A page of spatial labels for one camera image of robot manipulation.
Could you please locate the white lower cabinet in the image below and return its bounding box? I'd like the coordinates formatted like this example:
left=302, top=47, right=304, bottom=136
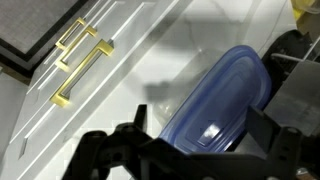
left=0, top=0, right=194, bottom=180

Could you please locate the long gold drawer handle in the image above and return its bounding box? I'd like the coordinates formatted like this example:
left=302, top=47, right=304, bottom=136
left=49, top=38, right=115, bottom=108

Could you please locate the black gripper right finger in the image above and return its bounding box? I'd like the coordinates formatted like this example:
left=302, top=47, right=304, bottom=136
left=246, top=105, right=304, bottom=180

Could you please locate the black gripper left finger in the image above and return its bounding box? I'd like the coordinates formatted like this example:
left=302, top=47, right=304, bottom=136
left=63, top=104, right=161, bottom=180

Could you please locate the black framed panel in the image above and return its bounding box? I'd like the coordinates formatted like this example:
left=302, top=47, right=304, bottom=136
left=0, top=0, right=89, bottom=71

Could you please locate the clear glass bowl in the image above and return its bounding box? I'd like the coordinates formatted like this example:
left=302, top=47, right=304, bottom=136
left=299, top=0, right=320, bottom=15

